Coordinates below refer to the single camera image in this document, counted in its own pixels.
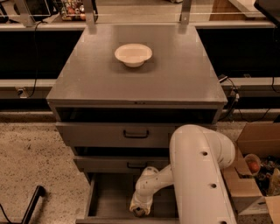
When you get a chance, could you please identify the plastic cup with orange fruit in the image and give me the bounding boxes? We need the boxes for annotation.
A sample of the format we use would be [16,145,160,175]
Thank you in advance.
[244,154,261,176]

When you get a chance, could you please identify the white paper bowl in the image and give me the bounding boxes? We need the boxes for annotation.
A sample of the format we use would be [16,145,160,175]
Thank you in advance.
[115,44,152,67]

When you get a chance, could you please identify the black chair leg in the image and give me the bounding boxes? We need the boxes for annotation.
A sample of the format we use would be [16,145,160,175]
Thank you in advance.
[21,185,46,224]

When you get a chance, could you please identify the grey top drawer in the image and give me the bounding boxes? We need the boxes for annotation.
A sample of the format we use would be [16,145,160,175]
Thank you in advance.
[55,122,218,149]

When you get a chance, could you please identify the grey middle drawer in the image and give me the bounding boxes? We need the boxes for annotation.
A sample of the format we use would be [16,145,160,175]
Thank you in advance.
[73,156,169,174]

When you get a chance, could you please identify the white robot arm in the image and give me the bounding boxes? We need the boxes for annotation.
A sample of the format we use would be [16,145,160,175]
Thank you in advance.
[129,124,237,224]

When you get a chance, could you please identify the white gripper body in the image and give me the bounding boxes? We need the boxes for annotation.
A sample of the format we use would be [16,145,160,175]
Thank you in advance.
[130,192,153,209]

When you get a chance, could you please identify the wire basket of snacks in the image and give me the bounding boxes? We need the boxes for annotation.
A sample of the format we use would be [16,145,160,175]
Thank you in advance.
[60,0,86,21]

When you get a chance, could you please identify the right metal shelf bracket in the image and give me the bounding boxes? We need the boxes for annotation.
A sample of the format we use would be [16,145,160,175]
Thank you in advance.
[179,0,192,25]

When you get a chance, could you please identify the left metal shelf bracket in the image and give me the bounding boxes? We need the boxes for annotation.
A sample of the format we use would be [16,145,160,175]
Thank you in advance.
[83,0,95,28]

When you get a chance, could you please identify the grey bottom drawer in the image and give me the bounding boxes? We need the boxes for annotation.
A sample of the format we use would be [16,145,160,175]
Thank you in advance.
[75,173,179,224]

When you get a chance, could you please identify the grey drawer cabinet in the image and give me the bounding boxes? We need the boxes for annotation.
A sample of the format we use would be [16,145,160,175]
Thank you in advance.
[45,24,228,224]

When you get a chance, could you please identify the black power cable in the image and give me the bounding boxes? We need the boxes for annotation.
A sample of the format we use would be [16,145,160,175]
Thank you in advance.
[28,20,45,99]

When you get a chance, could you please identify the orange soda can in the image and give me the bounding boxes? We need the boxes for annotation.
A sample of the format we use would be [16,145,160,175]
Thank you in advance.
[135,207,145,217]

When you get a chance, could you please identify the metal shelf bracket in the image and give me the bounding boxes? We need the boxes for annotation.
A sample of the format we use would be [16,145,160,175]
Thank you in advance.
[83,0,95,28]
[179,0,192,25]

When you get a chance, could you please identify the brown cardboard box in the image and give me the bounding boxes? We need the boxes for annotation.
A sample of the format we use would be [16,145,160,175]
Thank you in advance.
[218,122,280,224]

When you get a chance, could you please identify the grey drawer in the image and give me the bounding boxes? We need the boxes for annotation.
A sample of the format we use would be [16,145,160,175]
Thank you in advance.
[55,122,218,149]
[73,156,169,174]
[75,173,179,224]

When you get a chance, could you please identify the dark monitor top right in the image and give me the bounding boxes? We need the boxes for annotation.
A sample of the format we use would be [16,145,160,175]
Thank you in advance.
[254,0,280,26]

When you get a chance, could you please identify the black cables right side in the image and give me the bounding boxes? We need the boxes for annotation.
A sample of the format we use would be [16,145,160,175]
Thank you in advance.
[218,74,272,123]

